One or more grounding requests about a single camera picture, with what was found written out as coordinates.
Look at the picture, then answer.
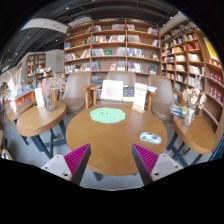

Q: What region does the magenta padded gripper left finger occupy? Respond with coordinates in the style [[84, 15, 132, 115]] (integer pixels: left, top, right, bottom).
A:
[[42, 144, 91, 185]]

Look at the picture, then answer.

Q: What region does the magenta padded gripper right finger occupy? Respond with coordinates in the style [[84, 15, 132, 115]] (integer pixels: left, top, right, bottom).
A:
[[132, 144, 182, 185]]

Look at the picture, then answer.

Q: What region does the green round mouse pad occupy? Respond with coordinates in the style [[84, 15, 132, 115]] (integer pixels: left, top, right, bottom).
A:
[[90, 107, 126, 124]]

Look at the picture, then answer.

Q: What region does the round wooden left table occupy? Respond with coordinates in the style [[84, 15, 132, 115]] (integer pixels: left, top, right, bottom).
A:
[[16, 101, 67, 159]]

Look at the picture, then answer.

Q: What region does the round wooden right table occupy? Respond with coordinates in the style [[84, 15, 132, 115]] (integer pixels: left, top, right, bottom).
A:
[[165, 113, 216, 167]]

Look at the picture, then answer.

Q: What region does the stack of books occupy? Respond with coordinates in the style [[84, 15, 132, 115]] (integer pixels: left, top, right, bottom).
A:
[[170, 104, 187, 117]]

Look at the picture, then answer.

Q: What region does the beige chair right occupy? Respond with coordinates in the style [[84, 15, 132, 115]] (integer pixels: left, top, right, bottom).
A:
[[145, 73, 176, 124]]

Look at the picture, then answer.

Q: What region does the small white sign card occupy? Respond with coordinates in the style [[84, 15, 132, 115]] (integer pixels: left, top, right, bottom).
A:
[[35, 88, 45, 108]]

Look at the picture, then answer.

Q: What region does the white sign with red text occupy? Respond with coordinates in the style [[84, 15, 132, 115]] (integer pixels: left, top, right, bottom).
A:
[[132, 83, 147, 113]]

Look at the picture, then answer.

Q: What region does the dark book on chair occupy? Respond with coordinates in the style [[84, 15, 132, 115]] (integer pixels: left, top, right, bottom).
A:
[[123, 86, 134, 102]]

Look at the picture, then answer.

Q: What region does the beige chair left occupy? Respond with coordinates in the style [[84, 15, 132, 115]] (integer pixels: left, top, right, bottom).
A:
[[61, 71, 93, 114]]

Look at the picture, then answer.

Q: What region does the glass vase with pale flowers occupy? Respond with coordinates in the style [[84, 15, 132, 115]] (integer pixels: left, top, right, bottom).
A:
[[183, 87, 207, 126]]

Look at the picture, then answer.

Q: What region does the small round table far left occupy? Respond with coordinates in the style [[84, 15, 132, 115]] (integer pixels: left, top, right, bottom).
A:
[[8, 101, 34, 123]]

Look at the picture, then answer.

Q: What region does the glass vase with dried flowers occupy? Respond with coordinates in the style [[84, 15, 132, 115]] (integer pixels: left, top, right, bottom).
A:
[[41, 74, 65, 112]]

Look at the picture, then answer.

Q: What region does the white picture board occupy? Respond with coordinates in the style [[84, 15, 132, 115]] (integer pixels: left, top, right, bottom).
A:
[[101, 80, 123, 101]]

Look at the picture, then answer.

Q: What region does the distant wooden bookshelf left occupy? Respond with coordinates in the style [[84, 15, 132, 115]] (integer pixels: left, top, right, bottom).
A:
[[26, 53, 46, 84]]

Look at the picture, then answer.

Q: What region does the wooden bookshelf right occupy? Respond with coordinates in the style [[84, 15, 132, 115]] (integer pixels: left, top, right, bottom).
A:
[[160, 19, 224, 139]]

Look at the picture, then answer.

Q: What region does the large wooden bookshelf centre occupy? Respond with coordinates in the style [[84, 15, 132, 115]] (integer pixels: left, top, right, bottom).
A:
[[64, 18, 162, 82]]

